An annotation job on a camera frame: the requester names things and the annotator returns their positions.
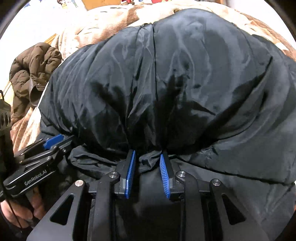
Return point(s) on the person's left hand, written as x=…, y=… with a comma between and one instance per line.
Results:
x=23, y=212

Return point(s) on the wooden wardrobe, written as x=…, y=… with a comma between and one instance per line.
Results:
x=101, y=3

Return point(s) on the brown puffer jacket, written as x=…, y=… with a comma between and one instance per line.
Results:
x=25, y=76

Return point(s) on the brown printed plush blanket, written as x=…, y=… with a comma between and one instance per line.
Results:
x=104, y=25

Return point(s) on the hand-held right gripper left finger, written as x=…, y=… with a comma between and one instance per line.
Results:
x=130, y=171

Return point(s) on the black puffer jacket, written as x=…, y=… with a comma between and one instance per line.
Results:
x=185, y=81

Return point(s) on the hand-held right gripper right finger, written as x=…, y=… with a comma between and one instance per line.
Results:
x=165, y=176

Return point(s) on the wooden bed headboard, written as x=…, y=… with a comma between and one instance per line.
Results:
x=50, y=39

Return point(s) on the wall poster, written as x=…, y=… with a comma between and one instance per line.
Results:
x=68, y=2

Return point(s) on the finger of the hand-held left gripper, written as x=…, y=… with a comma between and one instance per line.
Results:
x=61, y=146
x=53, y=141

